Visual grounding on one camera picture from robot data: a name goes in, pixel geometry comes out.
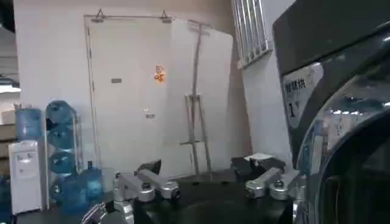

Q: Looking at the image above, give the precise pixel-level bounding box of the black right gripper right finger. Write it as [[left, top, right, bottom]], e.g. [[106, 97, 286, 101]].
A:
[[230, 153, 295, 201]]

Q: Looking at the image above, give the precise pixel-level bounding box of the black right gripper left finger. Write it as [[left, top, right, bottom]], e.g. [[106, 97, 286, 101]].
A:
[[114, 159, 181, 203]]

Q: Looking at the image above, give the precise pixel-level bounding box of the blue water bottle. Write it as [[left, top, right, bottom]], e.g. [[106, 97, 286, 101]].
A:
[[79, 161, 105, 202], [49, 174, 90, 214], [48, 150, 77, 175], [46, 124, 76, 150], [45, 100, 77, 126], [15, 105, 44, 141]]

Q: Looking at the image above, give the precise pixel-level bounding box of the grey metal easel stand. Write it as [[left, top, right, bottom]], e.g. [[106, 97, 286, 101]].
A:
[[179, 19, 214, 177]]

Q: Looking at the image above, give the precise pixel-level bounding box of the metal water bottle rack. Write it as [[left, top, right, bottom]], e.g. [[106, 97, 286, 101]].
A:
[[43, 102, 85, 211]]

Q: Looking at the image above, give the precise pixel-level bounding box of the white sliding door panel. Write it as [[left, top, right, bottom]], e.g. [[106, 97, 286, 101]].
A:
[[83, 13, 235, 181]]

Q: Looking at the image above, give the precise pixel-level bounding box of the round glass dryer door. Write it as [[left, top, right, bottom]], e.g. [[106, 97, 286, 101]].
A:
[[292, 59, 390, 224]]

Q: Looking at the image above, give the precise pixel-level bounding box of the white dryer label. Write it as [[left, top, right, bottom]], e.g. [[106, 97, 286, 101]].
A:
[[282, 62, 325, 128]]

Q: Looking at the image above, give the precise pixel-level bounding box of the orange door sticker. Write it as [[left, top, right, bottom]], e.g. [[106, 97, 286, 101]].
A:
[[153, 64, 167, 83]]

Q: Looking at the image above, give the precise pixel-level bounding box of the white water dispenser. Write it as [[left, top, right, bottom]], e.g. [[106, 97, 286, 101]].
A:
[[8, 139, 47, 215]]

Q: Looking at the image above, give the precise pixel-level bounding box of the white window grille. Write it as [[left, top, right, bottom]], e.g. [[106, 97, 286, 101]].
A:
[[232, 0, 274, 69]]

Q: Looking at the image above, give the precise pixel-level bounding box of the shelf with goods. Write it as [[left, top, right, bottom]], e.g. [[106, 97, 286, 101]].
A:
[[0, 75, 21, 177]]

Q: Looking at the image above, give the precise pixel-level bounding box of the grey dryer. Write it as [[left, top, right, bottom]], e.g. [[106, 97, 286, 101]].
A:
[[272, 0, 390, 224]]

